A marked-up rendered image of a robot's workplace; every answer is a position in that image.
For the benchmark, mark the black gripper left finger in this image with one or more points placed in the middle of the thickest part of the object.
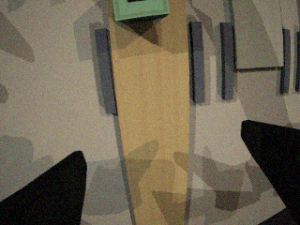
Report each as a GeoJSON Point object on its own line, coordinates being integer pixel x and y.
{"type": "Point", "coordinates": [54, 198]}

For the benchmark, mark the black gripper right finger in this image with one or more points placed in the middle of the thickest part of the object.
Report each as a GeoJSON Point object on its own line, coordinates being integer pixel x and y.
{"type": "Point", "coordinates": [276, 150]}

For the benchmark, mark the green cube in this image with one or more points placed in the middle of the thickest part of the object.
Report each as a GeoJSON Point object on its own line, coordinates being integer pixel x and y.
{"type": "Point", "coordinates": [128, 12]}

